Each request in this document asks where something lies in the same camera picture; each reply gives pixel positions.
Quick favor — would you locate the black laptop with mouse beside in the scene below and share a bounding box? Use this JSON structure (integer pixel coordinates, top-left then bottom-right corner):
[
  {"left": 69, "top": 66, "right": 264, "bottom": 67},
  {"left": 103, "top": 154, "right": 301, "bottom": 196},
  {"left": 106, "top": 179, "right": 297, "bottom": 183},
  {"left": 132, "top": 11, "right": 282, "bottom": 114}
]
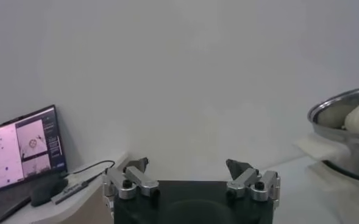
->
[{"left": 0, "top": 105, "right": 69, "bottom": 224}]

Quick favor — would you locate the grey usb dongle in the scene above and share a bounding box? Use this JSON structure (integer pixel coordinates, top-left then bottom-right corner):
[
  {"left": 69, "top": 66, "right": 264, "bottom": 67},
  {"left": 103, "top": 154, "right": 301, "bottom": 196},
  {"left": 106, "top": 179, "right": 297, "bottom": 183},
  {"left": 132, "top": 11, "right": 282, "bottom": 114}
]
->
[{"left": 50, "top": 179, "right": 90, "bottom": 205}]

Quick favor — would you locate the black computer mouse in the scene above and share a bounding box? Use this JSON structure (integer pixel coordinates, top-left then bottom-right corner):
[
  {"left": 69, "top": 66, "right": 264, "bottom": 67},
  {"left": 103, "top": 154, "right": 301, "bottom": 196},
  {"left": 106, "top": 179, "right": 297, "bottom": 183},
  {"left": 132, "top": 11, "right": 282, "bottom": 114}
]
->
[{"left": 29, "top": 178, "right": 69, "bottom": 207}]

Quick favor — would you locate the black dongle cable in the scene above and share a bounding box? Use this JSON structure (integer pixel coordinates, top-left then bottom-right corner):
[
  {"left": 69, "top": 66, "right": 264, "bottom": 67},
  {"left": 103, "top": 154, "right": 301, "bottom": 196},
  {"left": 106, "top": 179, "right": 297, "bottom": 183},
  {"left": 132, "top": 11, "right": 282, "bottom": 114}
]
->
[{"left": 66, "top": 160, "right": 116, "bottom": 183}]

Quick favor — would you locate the white side table with mouse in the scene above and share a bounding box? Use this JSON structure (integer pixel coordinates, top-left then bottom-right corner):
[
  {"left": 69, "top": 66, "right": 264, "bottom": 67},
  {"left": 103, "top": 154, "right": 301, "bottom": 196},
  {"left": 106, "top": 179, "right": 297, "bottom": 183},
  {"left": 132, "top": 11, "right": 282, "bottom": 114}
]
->
[{"left": 2, "top": 152, "right": 146, "bottom": 224}]

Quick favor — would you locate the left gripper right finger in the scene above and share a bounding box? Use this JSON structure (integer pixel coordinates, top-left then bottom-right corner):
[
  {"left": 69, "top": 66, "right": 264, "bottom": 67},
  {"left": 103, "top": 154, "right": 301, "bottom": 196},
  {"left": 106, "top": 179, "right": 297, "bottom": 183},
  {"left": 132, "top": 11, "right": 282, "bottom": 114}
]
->
[{"left": 226, "top": 158, "right": 281, "bottom": 202}]

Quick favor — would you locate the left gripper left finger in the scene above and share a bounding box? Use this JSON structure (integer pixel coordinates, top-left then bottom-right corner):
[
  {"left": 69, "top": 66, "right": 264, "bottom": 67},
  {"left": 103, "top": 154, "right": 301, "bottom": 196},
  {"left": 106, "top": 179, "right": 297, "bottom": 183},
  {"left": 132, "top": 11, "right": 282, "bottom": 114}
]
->
[{"left": 102, "top": 157, "right": 161, "bottom": 200}]

